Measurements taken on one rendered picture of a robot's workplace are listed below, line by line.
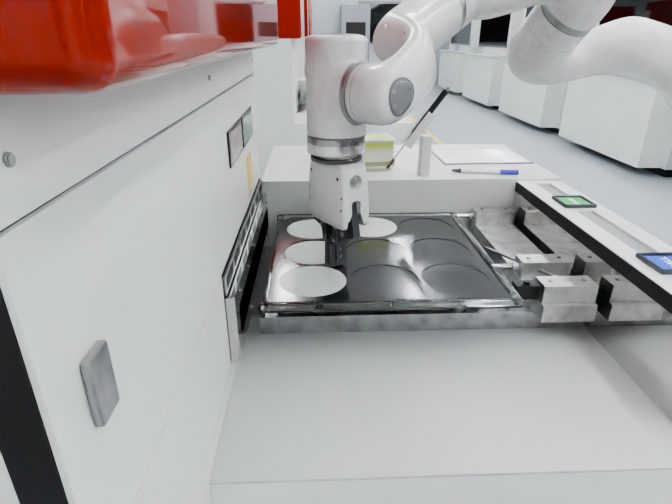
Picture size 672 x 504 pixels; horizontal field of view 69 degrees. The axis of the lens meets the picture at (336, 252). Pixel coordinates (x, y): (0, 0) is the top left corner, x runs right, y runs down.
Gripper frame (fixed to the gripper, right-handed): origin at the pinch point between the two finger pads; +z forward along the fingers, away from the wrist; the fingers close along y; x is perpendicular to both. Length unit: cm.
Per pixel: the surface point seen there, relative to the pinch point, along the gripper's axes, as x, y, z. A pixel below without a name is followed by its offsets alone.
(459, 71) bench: -819, 700, 41
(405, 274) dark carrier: -7.0, -8.8, 2.4
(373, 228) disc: -15.2, 9.1, 2.3
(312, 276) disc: 5.2, -1.1, 2.4
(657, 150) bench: -468, 141, 67
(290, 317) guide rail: 10.0, -2.2, 7.5
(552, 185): -50, -5, -4
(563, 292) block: -21.8, -26.1, 2.5
